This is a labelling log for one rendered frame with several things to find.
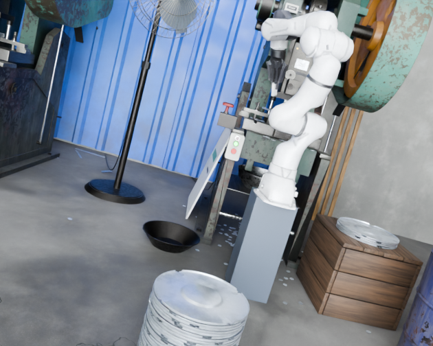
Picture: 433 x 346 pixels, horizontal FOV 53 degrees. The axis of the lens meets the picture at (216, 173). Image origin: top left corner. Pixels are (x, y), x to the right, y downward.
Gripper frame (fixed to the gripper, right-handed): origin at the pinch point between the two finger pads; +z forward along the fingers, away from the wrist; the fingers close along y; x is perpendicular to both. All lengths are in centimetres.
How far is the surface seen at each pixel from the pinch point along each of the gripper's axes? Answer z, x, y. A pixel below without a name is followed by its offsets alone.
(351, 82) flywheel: 3, 61, 11
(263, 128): 23.1, 0.8, -5.5
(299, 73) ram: -4.7, 23.1, -1.5
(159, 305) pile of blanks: 28, -123, 61
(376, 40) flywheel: -24, 55, 24
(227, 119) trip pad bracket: 15.9, -20.0, -13.9
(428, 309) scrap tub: 48, -42, 107
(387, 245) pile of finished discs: 53, -8, 78
